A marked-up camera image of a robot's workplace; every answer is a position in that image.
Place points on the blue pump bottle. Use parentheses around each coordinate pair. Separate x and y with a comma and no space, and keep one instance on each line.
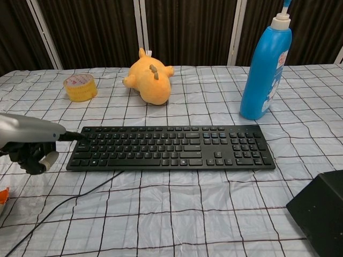
(265,69)

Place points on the black computer keyboard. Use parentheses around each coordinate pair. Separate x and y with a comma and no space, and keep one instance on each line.
(171,150)

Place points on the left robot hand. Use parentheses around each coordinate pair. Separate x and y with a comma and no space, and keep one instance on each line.
(26,131)

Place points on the white checked tablecloth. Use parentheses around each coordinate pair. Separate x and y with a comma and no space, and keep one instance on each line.
(171,203)

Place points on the orange snack packet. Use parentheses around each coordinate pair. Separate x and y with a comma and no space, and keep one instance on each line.
(3,199)

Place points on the yellow plush toy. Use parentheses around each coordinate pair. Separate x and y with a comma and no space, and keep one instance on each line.
(154,83)

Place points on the yellow tape roll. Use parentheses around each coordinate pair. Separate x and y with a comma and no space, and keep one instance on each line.
(80,89)

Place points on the black box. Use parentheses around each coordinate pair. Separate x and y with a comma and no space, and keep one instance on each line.
(320,211)

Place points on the dark brown curtain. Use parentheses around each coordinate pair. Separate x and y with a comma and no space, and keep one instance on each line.
(96,29)

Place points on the white partition frame post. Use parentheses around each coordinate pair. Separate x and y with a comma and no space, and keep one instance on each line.
(142,25)
(339,54)
(235,32)
(44,32)

